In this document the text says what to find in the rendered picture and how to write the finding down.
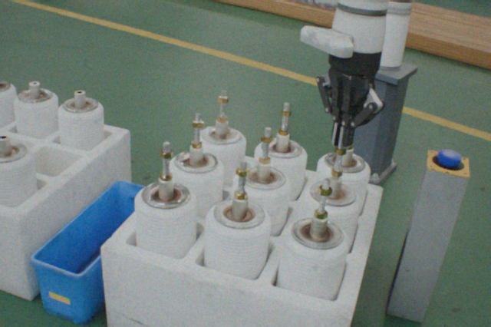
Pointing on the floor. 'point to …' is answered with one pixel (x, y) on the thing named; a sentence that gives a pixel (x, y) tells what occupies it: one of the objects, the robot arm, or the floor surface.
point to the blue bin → (82, 255)
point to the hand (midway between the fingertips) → (342, 134)
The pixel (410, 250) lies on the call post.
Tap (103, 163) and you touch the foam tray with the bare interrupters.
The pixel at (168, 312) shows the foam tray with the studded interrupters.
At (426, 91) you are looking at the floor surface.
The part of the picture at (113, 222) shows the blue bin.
